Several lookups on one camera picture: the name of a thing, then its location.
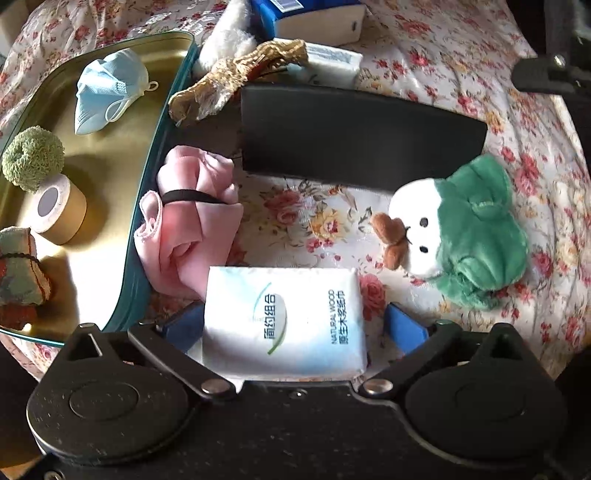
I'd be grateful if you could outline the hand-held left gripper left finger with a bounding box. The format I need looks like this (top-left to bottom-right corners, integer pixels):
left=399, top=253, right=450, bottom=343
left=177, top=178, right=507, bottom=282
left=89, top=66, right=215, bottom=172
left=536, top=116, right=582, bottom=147
left=65, top=302, right=238, bottom=402

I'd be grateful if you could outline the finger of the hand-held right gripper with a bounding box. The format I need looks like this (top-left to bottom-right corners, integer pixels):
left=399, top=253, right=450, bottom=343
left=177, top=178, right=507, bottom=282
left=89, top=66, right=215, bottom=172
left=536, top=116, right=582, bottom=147
left=512, top=53, right=591, bottom=93

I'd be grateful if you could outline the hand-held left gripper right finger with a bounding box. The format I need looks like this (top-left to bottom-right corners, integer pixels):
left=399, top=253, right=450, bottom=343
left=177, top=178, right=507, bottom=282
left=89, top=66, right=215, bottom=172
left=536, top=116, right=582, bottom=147
left=360, top=302, right=527, bottom=398

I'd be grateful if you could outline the pink cloth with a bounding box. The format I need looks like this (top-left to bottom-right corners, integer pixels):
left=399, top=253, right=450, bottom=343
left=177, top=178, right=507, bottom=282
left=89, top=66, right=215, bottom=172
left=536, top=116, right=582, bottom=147
left=134, top=145, right=245, bottom=296

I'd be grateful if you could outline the white tissue pack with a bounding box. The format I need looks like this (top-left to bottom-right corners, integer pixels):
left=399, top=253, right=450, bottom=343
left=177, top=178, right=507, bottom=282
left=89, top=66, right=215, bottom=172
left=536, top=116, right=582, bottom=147
left=201, top=265, right=370, bottom=381

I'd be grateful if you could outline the green and white plush toy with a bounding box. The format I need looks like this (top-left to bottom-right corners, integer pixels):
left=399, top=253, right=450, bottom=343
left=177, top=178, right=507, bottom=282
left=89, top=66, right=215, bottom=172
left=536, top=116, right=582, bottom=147
left=370, top=154, right=528, bottom=311

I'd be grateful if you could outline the black hair tie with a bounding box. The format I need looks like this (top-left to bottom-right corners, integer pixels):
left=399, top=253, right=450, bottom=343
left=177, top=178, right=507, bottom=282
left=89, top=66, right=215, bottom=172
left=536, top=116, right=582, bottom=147
left=0, top=250, right=40, bottom=265
left=161, top=189, right=232, bottom=206

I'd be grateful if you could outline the beige tape roll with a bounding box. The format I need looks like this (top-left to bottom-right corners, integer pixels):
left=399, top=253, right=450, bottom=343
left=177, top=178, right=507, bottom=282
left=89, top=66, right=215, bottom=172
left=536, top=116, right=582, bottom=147
left=33, top=174, right=88, bottom=245

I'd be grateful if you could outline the green and red knitted cloth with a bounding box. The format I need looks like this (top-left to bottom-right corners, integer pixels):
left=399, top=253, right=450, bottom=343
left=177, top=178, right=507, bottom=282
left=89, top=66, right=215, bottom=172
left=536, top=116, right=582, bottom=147
left=0, top=226, right=53, bottom=332

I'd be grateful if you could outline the gold metal tray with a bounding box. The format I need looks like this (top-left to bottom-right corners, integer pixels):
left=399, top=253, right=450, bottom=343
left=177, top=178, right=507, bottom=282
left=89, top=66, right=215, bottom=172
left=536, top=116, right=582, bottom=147
left=0, top=31, right=200, bottom=342

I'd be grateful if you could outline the small white box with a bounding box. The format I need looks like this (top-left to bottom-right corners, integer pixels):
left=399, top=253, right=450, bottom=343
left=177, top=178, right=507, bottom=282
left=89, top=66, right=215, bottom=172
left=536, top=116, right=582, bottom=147
left=288, top=41, right=364, bottom=88

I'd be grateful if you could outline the green scrunchie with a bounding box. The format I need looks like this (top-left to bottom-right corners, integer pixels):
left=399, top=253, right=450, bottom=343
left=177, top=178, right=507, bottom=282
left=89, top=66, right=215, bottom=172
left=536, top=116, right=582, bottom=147
left=1, top=127, right=65, bottom=193

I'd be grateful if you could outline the blue tissue pack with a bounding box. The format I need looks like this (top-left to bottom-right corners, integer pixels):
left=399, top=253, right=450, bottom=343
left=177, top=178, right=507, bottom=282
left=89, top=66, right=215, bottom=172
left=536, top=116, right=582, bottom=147
left=250, top=0, right=365, bottom=47

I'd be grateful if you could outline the blue face mask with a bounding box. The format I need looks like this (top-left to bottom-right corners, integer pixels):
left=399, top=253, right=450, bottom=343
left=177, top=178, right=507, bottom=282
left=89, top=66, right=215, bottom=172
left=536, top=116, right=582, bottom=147
left=74, top=47, right=159, bottom=136

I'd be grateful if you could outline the beige lace cloth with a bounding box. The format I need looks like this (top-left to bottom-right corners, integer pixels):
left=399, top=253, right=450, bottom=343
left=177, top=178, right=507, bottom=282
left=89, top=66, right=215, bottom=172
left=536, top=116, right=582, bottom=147
left=168, top=39, right=309, bottom=125

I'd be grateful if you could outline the white fluffy plush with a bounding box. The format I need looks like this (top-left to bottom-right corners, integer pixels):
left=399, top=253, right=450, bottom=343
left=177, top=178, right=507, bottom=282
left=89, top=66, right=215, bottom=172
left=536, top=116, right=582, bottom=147
left=193, top=0, right=259, bottom=77

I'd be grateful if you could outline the floral bedspread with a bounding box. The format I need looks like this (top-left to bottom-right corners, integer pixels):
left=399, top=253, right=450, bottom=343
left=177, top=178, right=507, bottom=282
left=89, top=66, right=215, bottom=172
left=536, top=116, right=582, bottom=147
left=0, top=0, right=591, bottom=384

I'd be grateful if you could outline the black case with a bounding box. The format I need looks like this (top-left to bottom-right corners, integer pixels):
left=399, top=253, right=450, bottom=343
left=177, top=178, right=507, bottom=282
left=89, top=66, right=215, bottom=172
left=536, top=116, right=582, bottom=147
left=239, top=83, right=489, bottom=195

